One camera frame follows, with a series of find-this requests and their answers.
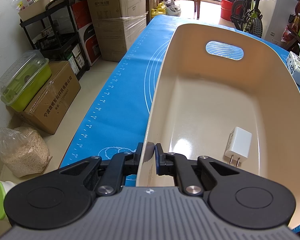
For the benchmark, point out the green and black bicycle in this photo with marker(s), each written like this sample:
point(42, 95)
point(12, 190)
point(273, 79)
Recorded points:
point(252, 20)

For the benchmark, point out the orange drink bottle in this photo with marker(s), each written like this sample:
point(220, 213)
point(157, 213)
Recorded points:
point(296, 22)

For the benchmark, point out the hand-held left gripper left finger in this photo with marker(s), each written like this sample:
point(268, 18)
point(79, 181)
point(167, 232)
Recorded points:
point(137, 160)

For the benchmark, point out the red bucket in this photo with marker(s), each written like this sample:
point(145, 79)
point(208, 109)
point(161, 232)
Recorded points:
point(227, 7)

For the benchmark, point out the white chest freezer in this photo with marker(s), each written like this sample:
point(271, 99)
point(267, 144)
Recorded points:
point(280, 12)

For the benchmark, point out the plastic bag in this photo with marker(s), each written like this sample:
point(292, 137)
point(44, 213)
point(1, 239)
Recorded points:
point(172, 7)

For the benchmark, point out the red paper bag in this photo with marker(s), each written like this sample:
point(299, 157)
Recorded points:
point(81, 12)

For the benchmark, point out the brown printed cardboard box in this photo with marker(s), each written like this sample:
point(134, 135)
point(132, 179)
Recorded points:
point(52, 100)

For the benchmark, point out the green container with clear lid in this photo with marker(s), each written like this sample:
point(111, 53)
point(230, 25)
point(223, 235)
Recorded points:
point(27, 85)

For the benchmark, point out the clear bag of grain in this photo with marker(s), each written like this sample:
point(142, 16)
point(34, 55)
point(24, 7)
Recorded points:
point(25, 152)

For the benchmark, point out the black shelf rack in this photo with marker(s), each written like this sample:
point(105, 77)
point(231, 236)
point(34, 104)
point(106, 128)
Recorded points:
point(61, 46)

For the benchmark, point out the red and white appliance box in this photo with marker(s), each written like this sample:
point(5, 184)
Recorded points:
point(90, 42)

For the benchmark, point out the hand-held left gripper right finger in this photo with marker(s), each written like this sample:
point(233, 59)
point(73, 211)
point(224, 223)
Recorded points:
point(157, 163)

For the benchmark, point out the blue silicone mat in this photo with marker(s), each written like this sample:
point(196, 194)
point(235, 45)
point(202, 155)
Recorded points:
point(130, 92)

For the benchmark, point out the white charger plug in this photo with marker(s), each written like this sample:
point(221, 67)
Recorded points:
point(238, 142)

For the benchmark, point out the large printed cardboard box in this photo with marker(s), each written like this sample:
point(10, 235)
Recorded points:
point(115, 0)

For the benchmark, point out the beige plastic storage bin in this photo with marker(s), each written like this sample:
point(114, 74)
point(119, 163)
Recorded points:
point(202, 105)

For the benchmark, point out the plastic-wrapped cardboard box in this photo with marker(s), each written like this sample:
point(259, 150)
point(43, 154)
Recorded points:
point(120, 37)

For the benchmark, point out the yellow jug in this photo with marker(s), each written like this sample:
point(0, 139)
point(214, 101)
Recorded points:
point(162, 5)
point(158, 13)

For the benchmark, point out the blue patterned tissue box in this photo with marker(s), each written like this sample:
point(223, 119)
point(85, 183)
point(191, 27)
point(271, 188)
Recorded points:
point(298, 71)

